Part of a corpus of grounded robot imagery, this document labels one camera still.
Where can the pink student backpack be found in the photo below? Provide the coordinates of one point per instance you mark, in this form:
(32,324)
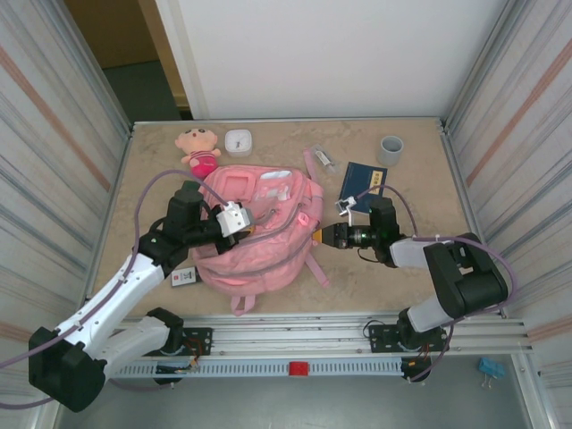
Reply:
(263,268)

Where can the dark blue book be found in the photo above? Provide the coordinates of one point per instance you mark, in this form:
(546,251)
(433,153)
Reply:
(362,179)

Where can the clear plastic tube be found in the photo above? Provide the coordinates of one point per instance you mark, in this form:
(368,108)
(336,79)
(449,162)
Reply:
(326,158)

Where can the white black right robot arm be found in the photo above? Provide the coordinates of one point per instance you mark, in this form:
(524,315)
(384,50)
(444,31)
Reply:
(465,277)

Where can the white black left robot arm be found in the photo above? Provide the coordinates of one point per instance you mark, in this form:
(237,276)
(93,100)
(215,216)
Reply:
(116,290)

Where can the pink plush doll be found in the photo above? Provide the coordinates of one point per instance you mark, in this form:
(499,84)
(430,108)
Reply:
(199,147)

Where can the grey cup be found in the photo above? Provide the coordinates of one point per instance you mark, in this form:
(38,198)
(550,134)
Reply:
(390,154)

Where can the small black white card box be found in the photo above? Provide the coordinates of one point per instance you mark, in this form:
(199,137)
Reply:
(184,277)

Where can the white square clock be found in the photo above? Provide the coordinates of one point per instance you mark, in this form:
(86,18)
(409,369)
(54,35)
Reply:
(238,143)

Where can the red button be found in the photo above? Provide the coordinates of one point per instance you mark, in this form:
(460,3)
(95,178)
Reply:
(298,368)

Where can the translucent corrugated side panel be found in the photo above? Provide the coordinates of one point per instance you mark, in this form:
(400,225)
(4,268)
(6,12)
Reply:
(44,134)
(527,134)

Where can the blue binder clip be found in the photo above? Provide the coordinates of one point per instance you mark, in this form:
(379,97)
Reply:
(490,366)

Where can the brown wooden door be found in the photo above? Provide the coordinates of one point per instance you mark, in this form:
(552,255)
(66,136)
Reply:
(120,36)

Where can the aluminium table edge rail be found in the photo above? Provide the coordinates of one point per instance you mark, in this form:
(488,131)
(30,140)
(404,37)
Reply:
(290,120)
(462,201)
(118,187)

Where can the wide aluminium base rail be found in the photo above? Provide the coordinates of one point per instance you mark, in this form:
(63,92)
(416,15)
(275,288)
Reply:
(290,333)

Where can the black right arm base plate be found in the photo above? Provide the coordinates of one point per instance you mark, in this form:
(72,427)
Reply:
(380,333)

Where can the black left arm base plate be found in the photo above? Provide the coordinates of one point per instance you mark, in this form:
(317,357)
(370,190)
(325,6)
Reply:
(201,335)

